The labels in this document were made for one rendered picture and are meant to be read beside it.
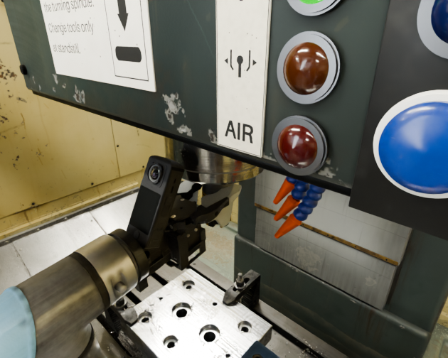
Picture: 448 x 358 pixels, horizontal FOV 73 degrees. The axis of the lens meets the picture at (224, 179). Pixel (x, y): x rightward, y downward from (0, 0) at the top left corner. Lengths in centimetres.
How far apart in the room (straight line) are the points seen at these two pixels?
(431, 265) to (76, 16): 90
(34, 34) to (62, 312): 27
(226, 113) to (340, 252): 85
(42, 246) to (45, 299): 114
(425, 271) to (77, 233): 130
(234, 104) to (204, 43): 3
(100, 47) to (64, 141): 120
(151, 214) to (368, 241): 66
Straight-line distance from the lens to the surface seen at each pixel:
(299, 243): 104
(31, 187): 146
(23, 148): 140
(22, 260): 146
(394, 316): 108
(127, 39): 22
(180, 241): 42
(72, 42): 30
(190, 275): 91
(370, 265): 96
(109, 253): 37
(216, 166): 40
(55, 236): 151
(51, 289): 35
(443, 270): 95
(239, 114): 16
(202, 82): 17
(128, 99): 24
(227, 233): 177
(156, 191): 38
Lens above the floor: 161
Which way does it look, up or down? 25 degrees down
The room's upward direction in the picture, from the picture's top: straight up
